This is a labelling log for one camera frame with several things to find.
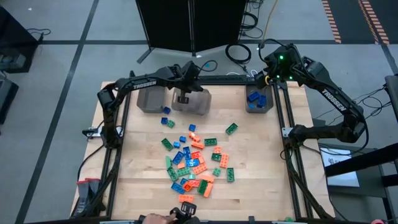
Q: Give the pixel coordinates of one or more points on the dark grey side desk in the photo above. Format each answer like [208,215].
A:
[370,186]

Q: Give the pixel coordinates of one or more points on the black beam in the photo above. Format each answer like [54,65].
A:
[357,163]

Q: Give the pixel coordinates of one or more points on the grey translucent plastic bin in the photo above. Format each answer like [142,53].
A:
[199,102]
[152,101]
[269,109]

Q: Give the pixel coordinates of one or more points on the blue small building block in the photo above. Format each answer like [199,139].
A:
[183,139]
[167,110]
[164,120]
[176,144]
[184,181]
[251,106]
[192,127]

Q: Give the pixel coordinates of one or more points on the green small building block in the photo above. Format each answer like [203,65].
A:
[216,172]
[170,124]
[216,157]
[191,176]

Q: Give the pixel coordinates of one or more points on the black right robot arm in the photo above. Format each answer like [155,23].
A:
[334,99]

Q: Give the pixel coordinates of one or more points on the small green object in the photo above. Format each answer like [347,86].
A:
[289,219]

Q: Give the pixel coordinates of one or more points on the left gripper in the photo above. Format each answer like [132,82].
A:
[189,79]

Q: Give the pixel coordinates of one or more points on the black flat bar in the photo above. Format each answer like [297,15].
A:
[224,78]

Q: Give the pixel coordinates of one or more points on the person's hand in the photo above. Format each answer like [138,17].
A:
[157,219]

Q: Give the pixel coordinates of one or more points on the black aluminium table frame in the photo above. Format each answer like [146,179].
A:
[230,83]

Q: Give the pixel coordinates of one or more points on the orange striped floor tape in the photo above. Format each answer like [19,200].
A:
[332,21]

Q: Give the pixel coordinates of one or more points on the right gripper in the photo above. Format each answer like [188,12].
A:
[281,65]

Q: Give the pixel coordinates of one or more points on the black monitor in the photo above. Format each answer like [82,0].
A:
[392,96]

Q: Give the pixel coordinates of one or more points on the grey clamp with red end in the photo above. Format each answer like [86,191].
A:
[82,193]
[93,189]

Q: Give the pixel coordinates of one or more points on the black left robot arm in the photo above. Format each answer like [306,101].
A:
[146,83]

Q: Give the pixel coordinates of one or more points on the black handheld device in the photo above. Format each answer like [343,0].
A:
[185,211]

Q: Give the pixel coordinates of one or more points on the black cabinet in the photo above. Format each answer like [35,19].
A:
[15,46]
[6,99]

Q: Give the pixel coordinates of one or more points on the small pink object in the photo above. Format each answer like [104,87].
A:
[377,221]

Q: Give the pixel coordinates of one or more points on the white paper sheet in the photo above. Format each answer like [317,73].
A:
[339,168]

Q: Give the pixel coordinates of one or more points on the orange small building block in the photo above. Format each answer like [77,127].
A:
[196,154]
[201,159]
[217,150]
[187,186]
[181,165]

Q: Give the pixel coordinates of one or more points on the blue long building block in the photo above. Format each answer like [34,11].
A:
[177,188]
[253,96]
[192,162]
[186,152]
[262,101]
[178,157]

